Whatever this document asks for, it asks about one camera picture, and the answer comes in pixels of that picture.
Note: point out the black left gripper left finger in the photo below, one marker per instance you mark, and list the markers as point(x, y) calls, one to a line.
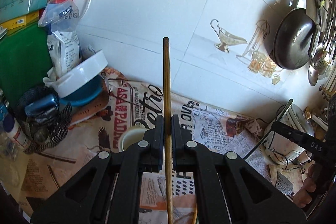
point(107, 189)

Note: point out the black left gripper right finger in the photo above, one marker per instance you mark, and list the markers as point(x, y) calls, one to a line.
point(228, 189)

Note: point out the brown wooden chopstick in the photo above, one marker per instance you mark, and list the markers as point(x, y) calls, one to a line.
point(167, 128)

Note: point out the right hand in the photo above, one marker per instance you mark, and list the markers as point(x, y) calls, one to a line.
point(303, 196)

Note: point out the white plastic cup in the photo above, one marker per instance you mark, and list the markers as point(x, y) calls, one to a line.
point(132, 135)

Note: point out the newspaper print table cloth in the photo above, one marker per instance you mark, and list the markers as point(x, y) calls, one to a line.
point(130, 103)

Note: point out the blue bowl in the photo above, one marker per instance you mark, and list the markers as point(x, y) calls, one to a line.
point(85, 94)

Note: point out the black mesh bag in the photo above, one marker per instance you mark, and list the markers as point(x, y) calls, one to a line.
point(42, 117)

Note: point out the black wok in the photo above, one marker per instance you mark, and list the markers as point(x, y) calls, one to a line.
point(293, 43)

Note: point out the green container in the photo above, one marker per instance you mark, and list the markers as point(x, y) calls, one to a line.
point(25, 61)

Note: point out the white plastic bag package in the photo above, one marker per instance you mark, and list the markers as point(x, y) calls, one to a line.
point(59, 20)

